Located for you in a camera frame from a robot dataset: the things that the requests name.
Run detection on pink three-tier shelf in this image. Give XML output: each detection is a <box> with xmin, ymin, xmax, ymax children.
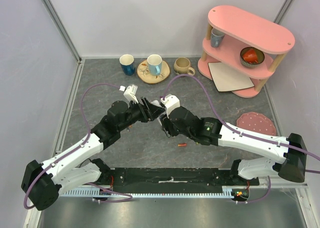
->
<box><xmin>197</xmin><ymin>5</ymin><xmax>295</xmax><ymax>98</ymax></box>

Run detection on grey mug on shelf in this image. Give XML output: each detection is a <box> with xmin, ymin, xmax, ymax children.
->
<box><xmin>210</xmin><ymin>28</ymin><xmax>225</xmax><ymax>48</ymax></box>

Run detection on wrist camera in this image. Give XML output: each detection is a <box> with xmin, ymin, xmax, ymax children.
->
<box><xmin>160</xmin><ymin>94</ymin><xmax>180</xmax><ymax>117</ymax></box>
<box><xmin>119</xmin><ymin>84</ymin><xmax>139</xmax><ymax>103</ymax></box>

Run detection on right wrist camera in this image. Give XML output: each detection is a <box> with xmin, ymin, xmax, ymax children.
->
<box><xmin>160</xmin><ymin>94</ymin><xmax>180</xmax><ymax>117</ymax></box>

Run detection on white cable duct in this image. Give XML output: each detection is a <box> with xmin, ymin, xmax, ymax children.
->
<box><xmin>61</xmin><ymin>186</ymin><xmax>235</xmax><ymax>199</ymax></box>

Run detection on white remote control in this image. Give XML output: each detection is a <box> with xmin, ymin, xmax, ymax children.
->
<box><xmin>151</xmin><ymin>100</ymin><xmax>162</xmax><ymax>107</ymax></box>

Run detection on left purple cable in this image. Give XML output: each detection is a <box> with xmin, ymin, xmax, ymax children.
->
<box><xmin>23</xmin><ymin>84</ymin><xmax>122</xmax><ymax>211</ymax></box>

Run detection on pink dotted plate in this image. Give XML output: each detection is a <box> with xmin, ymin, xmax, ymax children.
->
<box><xmin>236</xmin><ymin>112</ymin><xmax>276</xmax><ymax>136</ymax></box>

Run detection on light blue mug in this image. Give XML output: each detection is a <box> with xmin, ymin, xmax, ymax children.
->
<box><xmin>147</xmin><ymin>54</ymin><xmax>163</xmax><ymax>76</ymax></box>

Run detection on beige floral saucer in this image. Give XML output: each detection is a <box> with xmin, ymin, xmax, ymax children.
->
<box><xmin>136</xmin><ymin>60</ymin><xmax>171</xmax><ymax>84</ymax></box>

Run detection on dark blue mug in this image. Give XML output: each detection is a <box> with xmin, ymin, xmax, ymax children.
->
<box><xmin>119</xmin><ymin>54</ymin><xmax>136</xmax><ymax>76</ymax></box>

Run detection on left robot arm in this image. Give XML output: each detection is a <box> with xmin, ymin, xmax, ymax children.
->
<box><xmin>21</xmin><ymin>98</ymin><xmax>165</xmax><ymax>211</ymax></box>

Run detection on red cup in bowl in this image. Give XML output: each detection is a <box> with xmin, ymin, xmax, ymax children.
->
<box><xmin>242</xmin><ymin>48</ymin><xmax>258</xmax><ymax>63</ymax></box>

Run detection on white square plate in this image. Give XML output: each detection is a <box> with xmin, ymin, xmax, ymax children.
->
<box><xmin>208</xmin><ymin>62</ymin><xmax>254</xmax><ymax>92</ymax></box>

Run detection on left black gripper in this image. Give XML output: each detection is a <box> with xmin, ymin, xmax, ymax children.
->
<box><xmin>118</xmin><ymin>96</ymin><xmax>166</xmax><ymax>131</ymax></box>

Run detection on beige ceramic mug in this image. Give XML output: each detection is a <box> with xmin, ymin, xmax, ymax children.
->
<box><xmin>174</xmin><ymin>57</ymin><xmax>196</xmax><ymax>76</ymax></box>

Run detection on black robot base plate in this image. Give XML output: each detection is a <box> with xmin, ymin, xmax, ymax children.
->
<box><xmin>95</xmin><ymin>168</ymin><xmax>260</xmax><ymax>194</ymax></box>

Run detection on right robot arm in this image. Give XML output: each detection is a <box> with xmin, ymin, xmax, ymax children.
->
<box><xmin>158</xmin><ymin>107</ymin><xmax>307</xmax><ymax>185</ymax></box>

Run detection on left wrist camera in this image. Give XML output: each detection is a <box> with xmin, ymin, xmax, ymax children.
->
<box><xmin>119</xmin><ymin>84</ymin><xmax>139</xmax><ymax>103</ymax></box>

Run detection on patterned dark bowl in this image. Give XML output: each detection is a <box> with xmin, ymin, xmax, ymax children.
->
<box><xmin>239</xmin><ymin>47</ymin><xmax>265</xmax><ymax>68</ymax></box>

